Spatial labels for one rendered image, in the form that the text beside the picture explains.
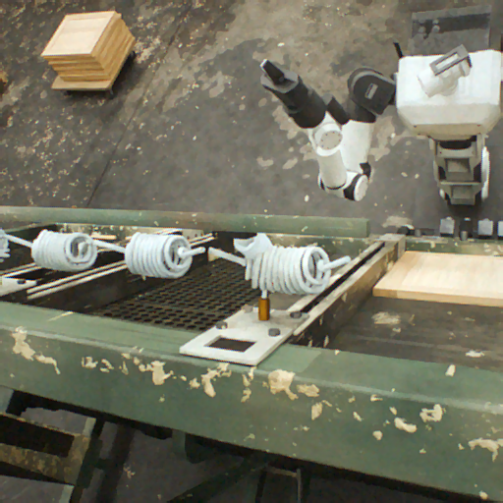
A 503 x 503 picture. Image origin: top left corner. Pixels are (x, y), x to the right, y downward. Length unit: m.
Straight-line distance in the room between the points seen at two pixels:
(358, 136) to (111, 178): 2.47
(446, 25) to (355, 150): 0.40
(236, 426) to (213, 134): 3.03
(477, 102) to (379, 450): 1.07
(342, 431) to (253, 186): 2.67
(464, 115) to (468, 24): 0.24
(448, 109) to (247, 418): 1.07
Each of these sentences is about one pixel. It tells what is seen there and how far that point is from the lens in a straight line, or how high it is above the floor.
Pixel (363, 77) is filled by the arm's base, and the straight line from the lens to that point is 1.53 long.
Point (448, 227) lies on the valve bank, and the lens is 1.93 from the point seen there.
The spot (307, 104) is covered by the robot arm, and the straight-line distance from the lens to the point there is 1.31.
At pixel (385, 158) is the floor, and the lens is 3.07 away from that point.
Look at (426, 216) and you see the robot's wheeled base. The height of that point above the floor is 0.17.
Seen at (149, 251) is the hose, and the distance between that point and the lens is 0.78.
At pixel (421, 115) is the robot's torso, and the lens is 1.52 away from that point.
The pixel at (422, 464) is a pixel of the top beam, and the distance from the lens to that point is 0.60.
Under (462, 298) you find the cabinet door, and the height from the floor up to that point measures 1.28.
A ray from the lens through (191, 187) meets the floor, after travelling 3.38.
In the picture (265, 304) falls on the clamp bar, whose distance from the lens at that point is 0.74.
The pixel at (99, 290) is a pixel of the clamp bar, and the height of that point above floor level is 1.54.
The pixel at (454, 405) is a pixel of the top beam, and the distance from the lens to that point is 0.56.
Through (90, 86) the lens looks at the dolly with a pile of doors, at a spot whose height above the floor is 0.13.
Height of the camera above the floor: 2.45
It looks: 55 degrees down
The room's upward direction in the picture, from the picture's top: 38 degrees counter-clockwise
